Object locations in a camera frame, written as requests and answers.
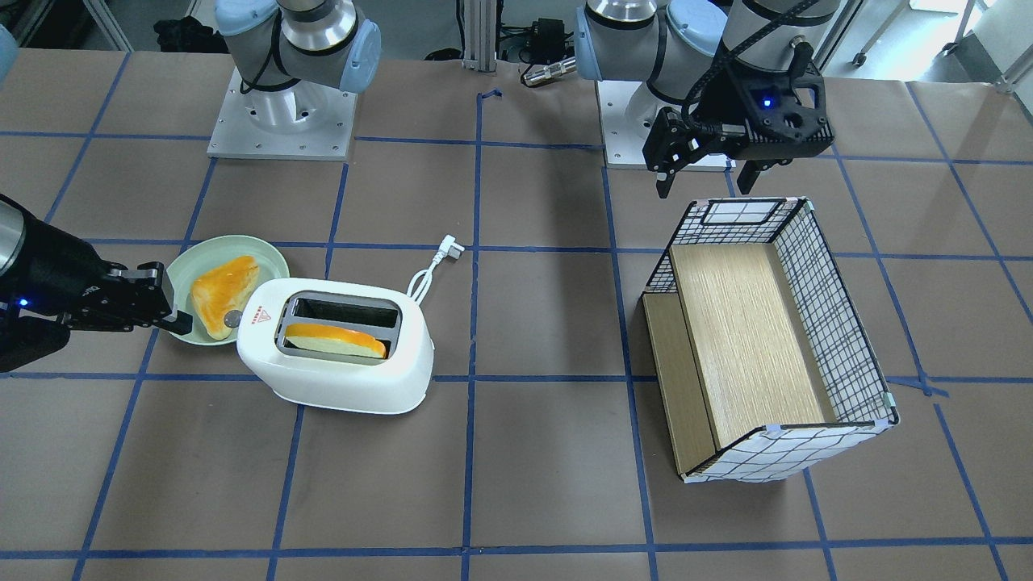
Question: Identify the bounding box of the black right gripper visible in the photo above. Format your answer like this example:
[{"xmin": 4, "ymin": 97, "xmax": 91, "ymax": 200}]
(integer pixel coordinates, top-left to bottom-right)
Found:
[{"xmin": 56, "ymin": 261, "xmax": 194, "ymax": 336}]

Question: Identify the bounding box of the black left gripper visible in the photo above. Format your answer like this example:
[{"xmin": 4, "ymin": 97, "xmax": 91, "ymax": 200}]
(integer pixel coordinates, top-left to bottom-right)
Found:
[{"xmin": 641, "ymin": 61, "xmax": 836, "ymax": 198}]

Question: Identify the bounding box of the white two-slot toaster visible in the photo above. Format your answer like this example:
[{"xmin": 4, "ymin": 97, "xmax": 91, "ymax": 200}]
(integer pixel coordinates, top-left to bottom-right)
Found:
[{"xmin": 236, "ymin": 278, "xmax": 434, "ymax": 415}]

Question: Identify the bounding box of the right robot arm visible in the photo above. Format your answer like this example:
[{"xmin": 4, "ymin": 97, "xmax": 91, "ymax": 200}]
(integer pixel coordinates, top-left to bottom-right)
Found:
[{"xmin": 1, "ymin": 196, "xmax": 193, "ymax": 373}]

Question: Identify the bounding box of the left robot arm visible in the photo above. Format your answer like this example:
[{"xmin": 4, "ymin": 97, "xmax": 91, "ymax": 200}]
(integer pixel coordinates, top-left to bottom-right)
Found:
[{"xmin": 573, "ymin": 1, "xmax": 840, "ymax": 198}]

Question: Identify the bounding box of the toast slice in toaster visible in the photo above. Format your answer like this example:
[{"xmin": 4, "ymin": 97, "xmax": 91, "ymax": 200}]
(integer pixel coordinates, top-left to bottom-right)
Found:
[{"xmin": 284, "ymin": 323, "xmax": 387, "ymax": 359}]

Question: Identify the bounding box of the triangular orange bread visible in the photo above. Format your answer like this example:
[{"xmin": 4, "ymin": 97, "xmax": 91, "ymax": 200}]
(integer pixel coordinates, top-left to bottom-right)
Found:
[{"xmin": 190, "ymin": 255, "xmax": 261, "ymax": 340}]

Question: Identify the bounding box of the light green plate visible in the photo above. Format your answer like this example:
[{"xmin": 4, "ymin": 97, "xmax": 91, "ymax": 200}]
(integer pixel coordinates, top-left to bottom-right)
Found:
[{"xmin": 167, "ymin": 235, "xmax": 289, "ymax": 345}]

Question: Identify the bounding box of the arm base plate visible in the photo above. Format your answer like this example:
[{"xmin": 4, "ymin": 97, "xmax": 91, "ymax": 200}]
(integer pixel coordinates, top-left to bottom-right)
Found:
[
  {"xmin": 207, "ymin": 69, "xmax": 358, "ymax": 161},
  {"xmin": 596, "ymin": 79, "xmax": 737, "ymax": 171}
]

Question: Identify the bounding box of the wire basket with wooden shelf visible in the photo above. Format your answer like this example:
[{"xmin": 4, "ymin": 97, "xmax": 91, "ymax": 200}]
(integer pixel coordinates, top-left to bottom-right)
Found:
[{"xmin": 641, "ymin": 198, "xmax": 900, "ymax": 484}]

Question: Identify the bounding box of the white power cable with plug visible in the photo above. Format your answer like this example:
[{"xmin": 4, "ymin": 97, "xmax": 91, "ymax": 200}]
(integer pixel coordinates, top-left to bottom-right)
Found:
[{"xmin": 406, "ymin": 234, "xmax": 466, "ymax": 305}]

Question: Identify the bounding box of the aluminium frame post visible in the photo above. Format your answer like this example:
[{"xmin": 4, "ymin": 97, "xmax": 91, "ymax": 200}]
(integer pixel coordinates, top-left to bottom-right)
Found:
[{"xmin": 455, "ymin": 1, "xmax": 504, "ymax": 77}]

